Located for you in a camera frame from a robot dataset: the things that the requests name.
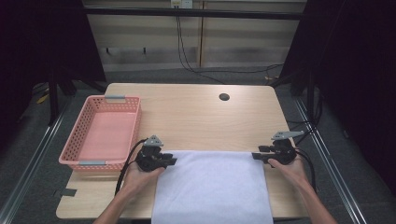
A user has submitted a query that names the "black horizontal metal bar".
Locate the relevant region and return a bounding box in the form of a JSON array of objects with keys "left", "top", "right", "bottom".
[{"left": 83, "top": 7, "right": 305, "bottom": 21}]

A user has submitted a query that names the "white wall outlet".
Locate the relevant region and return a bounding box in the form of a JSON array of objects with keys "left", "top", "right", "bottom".
[{"left": 170, "top": 0, "right": 194, "bottom": 9}]

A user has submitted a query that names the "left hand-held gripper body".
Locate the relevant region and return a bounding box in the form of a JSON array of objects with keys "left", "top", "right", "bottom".
[{"left": 134, "top": 134, "right": 170, "bottom": 173}]

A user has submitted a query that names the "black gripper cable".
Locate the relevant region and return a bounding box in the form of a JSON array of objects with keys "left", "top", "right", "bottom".
[
  {"left": 114, "top": 138, "right": 149, "bottom": 198},
  {"left": 294, "top": 148, "right": 318, "bottom": 193}
]

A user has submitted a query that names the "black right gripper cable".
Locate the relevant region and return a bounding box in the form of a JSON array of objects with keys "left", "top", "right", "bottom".
[{"left": 294, "top": 148, "right": 318, "bottom": 193}]

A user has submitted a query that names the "dark curtain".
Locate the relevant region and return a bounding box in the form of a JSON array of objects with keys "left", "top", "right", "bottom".
[
  {"left": 0, "top": 0, "right": 107, "bottom": 150},
  {"left": 278, "top": 0, "right": 396, "bottom": 195}
]

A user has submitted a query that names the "person's left hand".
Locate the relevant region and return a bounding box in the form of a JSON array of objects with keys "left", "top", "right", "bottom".
[{"left": 121, "top": 160, "right": 166, "bottom": 196}]

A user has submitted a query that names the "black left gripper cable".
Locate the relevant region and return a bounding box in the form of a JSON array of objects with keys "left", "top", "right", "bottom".
[{"left": 114, "top": 138, "right": 149, "bottom": 198}]

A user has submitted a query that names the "black floor cable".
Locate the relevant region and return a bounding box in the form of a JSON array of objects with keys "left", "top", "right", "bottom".
[{"left": 195, "top": 63, "right": 285, "bottom": 77}]

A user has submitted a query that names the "metal floor rail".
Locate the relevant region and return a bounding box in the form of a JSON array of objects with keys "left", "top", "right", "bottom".
[
  {"left": 293, "top": 96, "right": 369, "bottom": 224},
  {"left": 0, "top": 95, "right": 75, "bottom": 224}
]

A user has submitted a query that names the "grey tape strip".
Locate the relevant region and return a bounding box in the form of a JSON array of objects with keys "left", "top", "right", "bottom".
[{"left": 54, "top": 188, "right": 78, "bottom": 198}]

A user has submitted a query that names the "bundle of black cables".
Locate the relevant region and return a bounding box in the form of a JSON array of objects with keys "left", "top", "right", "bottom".
[{"left": 285, "top": 90, "right": 324, "bottom": 147}]

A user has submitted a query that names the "black hanging cable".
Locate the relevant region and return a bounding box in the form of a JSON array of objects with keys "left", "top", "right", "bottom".
[{"left": 175, "top": 14, "right": 226, "bottom": 85}]

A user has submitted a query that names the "pink plastic basket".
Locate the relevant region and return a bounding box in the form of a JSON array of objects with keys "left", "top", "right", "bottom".
[{"left": 58, "top": 94, "right": 143, "bottom": 173}]

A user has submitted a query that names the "white printed towel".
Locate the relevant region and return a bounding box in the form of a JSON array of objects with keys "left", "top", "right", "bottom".
[{"left": 150, "top": 149, "right": 276, "bottom": 224}]

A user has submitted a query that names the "black stand leg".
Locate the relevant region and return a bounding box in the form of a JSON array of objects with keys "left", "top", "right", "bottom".
[{"left": 46, "top": 69, "right": 61, "bottom": 127}]

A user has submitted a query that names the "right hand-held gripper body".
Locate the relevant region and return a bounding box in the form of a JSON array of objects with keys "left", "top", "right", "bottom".
[{"left": 269, "top": 130, "right": 305, "bottom": 166}]

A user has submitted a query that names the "yellow item on floor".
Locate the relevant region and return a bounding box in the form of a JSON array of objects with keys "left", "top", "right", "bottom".
[{"left": 35, "top": 92, "right": 51, "bottom": 105}]

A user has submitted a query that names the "person's right hand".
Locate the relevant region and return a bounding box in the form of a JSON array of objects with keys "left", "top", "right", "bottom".
[{"left": 267, "top": 154, "right": 310, "bottom": 189}]

